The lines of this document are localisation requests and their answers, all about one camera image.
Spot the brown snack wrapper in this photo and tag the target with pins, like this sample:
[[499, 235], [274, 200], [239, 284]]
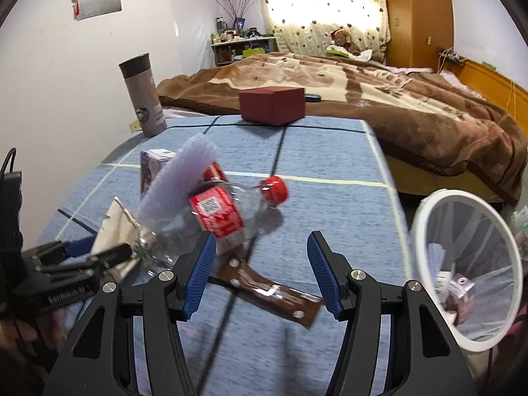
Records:
[[264, 288]]

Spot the blue checked tablecloth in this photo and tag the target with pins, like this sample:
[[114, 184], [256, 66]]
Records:
[[330, 173]]

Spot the wooden headboard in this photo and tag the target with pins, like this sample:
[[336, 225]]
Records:
[[495, 82]]

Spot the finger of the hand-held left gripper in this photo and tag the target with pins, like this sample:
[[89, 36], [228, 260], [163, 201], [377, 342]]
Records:
[[80, 246], [111, 255]]

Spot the red hanging ornament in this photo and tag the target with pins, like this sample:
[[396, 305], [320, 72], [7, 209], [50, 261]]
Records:
[[76, 0]]

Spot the black remote control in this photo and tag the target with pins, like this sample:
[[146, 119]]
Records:
[[312, 98]]

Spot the dark red box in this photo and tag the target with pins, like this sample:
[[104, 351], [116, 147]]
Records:
[[268, 105]]

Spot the small purple carton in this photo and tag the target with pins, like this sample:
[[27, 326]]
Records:
[[152, 165]]

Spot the white round waste bin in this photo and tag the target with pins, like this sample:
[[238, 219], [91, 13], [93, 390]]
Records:
[[418, 231]]

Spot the grey thermos flask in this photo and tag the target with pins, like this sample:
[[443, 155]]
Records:
[[142, 95]]

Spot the power strip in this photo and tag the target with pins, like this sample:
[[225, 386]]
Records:
[[451, 55]]

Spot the bed with brown blanket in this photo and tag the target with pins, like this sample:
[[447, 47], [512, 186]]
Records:
[[412, 111]]

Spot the cream paper bag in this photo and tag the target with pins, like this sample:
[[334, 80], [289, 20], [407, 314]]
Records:
[[119, 222]]

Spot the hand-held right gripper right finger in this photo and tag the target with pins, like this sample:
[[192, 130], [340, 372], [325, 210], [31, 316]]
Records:
[[326, 276]]

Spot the pale pink bedding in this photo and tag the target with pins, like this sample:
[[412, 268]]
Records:
[[458, 80]]

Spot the clear plastic bottle red label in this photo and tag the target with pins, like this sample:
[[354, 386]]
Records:
[[214, 214]]

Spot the wooden wardrobe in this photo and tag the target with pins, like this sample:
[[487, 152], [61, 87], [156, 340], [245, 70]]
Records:
[[416, 8]]

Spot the green box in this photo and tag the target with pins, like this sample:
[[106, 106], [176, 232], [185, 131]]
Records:
[[337, 50]]

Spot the pink milk carton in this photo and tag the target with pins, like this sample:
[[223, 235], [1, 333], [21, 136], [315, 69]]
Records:
[[460, 297]]

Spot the person's left hand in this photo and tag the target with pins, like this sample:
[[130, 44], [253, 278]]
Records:
[[29, 338]]

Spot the brown teddy bear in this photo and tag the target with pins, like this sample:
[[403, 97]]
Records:
[[341, 39]]

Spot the small cluttered shelf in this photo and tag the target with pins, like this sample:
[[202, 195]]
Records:
[[243, 47]]

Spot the wall socket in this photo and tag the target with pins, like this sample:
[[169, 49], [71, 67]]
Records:
[[136, 126]]

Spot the lavender foam wrap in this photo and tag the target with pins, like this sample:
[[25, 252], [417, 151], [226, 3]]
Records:
[[177, 169]]

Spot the vase with purple branches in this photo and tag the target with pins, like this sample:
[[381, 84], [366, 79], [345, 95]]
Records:
[[238, 22]]

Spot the heart print curtain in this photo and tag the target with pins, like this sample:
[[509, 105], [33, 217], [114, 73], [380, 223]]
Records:
[[288, 16]]

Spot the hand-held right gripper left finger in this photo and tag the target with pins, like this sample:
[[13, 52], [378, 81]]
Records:
[[198, 272]]

